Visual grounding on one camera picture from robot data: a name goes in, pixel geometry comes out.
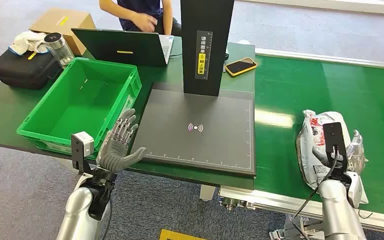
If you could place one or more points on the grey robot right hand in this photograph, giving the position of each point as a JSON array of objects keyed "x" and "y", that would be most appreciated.
[{"x": 356, "y": 152}]

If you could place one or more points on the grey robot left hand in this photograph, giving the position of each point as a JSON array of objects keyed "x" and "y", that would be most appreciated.
[{"x": 116, "y": 155}]

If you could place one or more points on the person's right hand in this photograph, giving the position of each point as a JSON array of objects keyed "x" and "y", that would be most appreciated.
[{"x": 144, "y": 22}]

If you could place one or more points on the white courier bag red print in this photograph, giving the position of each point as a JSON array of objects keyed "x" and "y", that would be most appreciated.
[{"x": 306, "y": 142}]

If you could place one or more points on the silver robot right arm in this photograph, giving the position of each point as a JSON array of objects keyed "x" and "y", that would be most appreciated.
[{"x": 337, "y": 212}]

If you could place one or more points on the person's left forearm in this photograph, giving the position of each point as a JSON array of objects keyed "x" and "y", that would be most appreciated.
[{"x": 167, "y": 16}]

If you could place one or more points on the person's right forearm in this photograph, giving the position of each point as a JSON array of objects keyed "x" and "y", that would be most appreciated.
[{"x": 116, "y": 10}]

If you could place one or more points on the black weighing device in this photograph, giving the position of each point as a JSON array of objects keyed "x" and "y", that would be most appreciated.
[{"x": 195, "y": 145}]

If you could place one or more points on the person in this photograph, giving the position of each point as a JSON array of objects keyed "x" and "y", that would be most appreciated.
[{"x": 139, "y": 8}]

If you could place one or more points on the dark laptop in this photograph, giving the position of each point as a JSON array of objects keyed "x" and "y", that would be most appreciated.
[{"x": 122, "y": 43}]

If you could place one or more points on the yellow laptop sticker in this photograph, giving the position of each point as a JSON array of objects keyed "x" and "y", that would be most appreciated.
[{"x": 125, "y": 52}]

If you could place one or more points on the cardboard box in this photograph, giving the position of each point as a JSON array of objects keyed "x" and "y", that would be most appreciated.
[{"x": 76, "y": 30}]

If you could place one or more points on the green plastic crate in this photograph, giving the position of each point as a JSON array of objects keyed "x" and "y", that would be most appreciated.
[{"x": 79, "y": 96}]

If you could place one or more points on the ruler label with yellow patch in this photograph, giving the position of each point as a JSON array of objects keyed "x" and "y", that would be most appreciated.
[{"x": 201, "y": 63}]

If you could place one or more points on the green conveyor belt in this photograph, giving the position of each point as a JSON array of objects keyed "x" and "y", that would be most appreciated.
[{"x": 311, "y": 86}]

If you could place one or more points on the yellow tape strip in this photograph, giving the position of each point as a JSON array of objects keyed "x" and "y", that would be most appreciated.
[
  {"x": 63, "y": 21},
  {"x": 32, "y": 55}
]

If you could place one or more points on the glass bottle black lid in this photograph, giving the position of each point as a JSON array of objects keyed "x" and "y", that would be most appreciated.
[{"x": 59, "y": 51}]

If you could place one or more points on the white table leg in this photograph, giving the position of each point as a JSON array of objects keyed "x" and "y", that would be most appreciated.
[{"x": 208, "y": 192}]

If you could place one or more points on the yellow floor marker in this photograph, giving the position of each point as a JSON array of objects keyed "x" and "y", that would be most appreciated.
[{"x": 178, "y": 236}]

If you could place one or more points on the phone in yellow case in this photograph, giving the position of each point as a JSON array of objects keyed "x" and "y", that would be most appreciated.
[{"x": 240, "y": 66}]

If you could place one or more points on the white cloth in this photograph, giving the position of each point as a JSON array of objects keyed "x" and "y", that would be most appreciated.
[{"x": 26, "y": 41}]

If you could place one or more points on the black zip case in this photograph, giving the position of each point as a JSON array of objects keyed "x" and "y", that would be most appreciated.
[{"x": 19, "y": 71}]

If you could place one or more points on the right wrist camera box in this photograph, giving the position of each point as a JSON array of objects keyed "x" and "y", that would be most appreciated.
[{"x": 334, "y": 136}]

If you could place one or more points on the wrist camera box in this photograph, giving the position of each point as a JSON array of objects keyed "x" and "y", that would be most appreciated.
[
  {"x": 334, "y": 136},
  {"x": 82, "y": 142}
]

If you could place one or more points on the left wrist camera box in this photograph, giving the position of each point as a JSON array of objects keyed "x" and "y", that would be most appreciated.
[{"x": 82, "y": 142}]

